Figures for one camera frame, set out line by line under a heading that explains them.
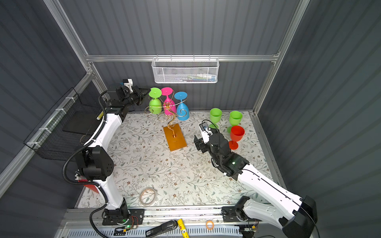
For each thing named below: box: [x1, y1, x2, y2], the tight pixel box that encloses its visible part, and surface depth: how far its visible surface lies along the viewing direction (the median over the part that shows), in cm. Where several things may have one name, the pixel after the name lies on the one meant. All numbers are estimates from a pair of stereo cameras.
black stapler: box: [145, 220, 179, 238], surface depth 68 cm
